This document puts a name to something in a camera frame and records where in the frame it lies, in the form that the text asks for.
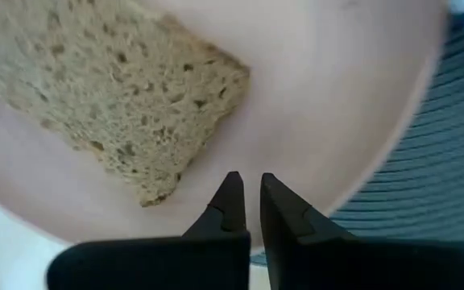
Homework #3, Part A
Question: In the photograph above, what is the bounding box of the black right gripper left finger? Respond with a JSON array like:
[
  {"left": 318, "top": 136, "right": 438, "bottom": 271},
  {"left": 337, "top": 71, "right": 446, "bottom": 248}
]
[{"left": 46, "top": 171, "right": 251, "bottom": 290}]

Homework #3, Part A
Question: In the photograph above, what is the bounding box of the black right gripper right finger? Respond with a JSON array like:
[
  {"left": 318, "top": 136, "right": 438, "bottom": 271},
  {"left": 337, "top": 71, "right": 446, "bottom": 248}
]
[{"left": 259, "top": 172, "right": 464, "bottom": 290}]

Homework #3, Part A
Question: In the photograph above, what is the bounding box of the brown bread slice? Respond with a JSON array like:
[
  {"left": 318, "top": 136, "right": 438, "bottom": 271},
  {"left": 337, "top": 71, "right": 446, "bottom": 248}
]
[{"left": 0, "top": 0, "right": 252, "bottom": 209}]

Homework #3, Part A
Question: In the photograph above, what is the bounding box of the grey woven round placemat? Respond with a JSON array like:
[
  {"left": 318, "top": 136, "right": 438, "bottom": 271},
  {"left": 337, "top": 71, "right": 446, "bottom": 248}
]
[{"left": 251, "top": 15, "right": 464, "bottom": 267}]

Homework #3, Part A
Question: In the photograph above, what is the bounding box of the pink round plate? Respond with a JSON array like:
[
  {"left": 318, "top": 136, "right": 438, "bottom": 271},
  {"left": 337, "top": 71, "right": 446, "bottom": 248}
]
[{"left": 0, "top": 0, "right": 450, "bottom": 259}]

